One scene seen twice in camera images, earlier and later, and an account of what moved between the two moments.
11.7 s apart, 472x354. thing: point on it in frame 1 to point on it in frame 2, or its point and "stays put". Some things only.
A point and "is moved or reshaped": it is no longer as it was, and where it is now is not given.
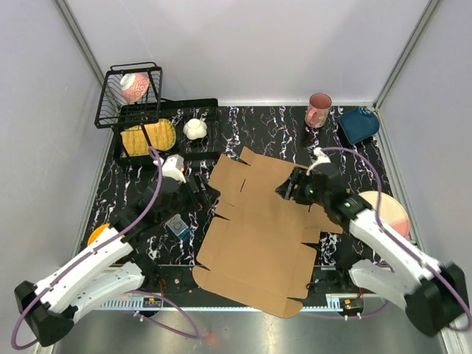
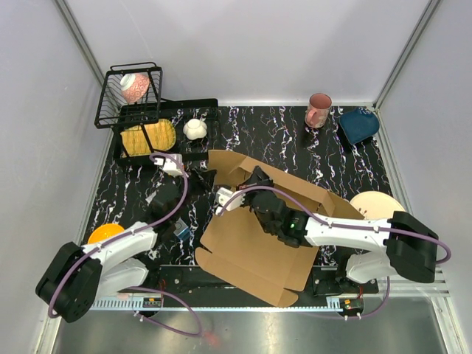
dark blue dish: x=358 y=123 stays put
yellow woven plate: x=161 y=136 stays put
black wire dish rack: x=130 y=102 stays put
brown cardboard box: x=259 y=252 is moved or reshaped
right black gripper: x=298 y=177 to x=257 y=178
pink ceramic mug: x=318 y=110 stays put
